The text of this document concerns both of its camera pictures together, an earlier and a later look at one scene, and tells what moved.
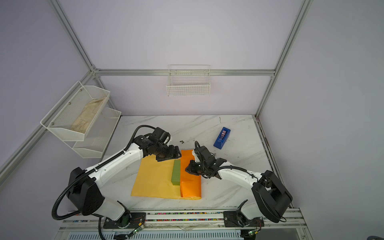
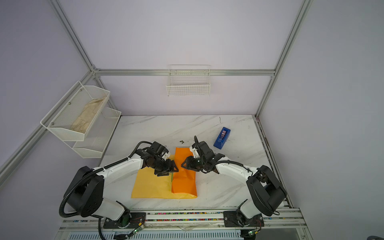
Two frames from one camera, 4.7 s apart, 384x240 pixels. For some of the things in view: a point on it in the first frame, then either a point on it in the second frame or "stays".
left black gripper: (172, 155) -> (163, 173)
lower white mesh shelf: (98, 135) stays
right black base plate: (231, 219) stays
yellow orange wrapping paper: (153, 179) stays
